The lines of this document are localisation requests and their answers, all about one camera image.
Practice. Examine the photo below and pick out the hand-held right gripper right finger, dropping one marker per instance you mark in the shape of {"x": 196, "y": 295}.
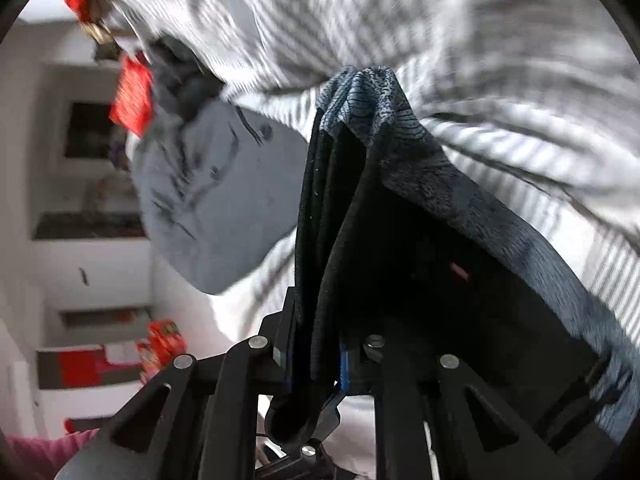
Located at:
{"x": 344, "y": 372}

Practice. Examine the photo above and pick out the white bed sheet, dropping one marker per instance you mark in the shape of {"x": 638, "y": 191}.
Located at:
{"x": 235, "y": 320}

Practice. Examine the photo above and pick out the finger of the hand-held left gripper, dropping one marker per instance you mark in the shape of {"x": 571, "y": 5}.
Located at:
{"x": 312, "y": 452}

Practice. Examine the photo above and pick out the black and blue patterned pants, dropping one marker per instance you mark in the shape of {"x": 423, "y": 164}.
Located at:
{"x": 425, "y": 200}

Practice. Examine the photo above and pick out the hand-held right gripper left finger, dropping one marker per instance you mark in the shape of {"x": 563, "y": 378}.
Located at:
{"x": 277, "y": 355}

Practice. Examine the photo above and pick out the white shelf unit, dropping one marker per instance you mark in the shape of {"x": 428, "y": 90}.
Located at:
{"x": 95, "y": 270}

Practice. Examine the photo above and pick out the person's left forearm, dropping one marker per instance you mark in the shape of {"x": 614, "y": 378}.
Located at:
{"x": 45, "y": 455}

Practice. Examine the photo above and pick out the grey striped duvet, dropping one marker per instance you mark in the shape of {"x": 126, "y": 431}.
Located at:
{"x": 450, "y": 20}

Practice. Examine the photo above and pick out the golden brown object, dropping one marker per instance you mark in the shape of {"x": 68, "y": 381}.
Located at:
{"x": 100, "y": 37}

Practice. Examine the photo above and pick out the red cloth at left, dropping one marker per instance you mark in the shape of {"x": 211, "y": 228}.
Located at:
{"x": 132, "y": 95}

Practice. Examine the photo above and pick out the grey jacket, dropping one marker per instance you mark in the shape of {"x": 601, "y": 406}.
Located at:
{"x": 215, "y": 200}

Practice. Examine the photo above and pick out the red boxes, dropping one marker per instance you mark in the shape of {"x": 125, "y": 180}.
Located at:
{"x": 162, "y": 345}

